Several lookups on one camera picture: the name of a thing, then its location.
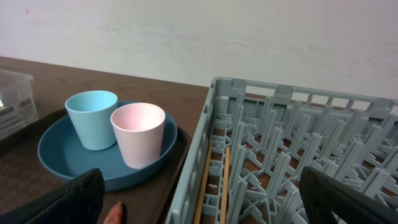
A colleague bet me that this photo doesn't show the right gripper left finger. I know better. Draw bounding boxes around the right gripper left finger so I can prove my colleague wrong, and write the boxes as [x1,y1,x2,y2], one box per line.
[1,168,105,224]

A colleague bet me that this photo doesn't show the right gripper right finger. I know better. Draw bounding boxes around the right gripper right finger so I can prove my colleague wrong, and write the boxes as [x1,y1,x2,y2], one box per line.
[299,166,397,224]

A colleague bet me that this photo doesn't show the light blue cup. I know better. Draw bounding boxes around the light blue cup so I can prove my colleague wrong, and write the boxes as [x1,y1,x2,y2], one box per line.
[65,90,118,151]

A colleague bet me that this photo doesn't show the grey dishwasher rack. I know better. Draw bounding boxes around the grey dishwasher rack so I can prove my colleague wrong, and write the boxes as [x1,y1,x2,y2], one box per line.
[167,77,397,223]

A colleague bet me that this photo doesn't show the orange carrot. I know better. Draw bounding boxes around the orange carrot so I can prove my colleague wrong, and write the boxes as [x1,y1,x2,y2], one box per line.
[103,202,125,224]

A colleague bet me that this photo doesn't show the dark blue plate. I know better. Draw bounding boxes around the dark blue plate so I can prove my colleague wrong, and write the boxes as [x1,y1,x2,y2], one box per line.
[37,113,178,191]

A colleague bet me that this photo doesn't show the brown serving tray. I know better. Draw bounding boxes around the brown serving tray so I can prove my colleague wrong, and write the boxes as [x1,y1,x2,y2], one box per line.
[1,109,192,223]

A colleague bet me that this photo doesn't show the pink cup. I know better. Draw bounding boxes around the pink cup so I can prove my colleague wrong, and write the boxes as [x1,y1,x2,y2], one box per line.
[111,103,165,169]

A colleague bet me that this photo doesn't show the wooden chopstick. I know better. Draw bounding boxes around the wooden chopstick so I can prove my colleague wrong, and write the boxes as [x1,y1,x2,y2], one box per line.
[193,139,213,224]
[220,147,231,224]

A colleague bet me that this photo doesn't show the clear plastic bin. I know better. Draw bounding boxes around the clear plastic bin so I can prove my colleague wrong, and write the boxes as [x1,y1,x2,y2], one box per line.
[1,69,39,139]

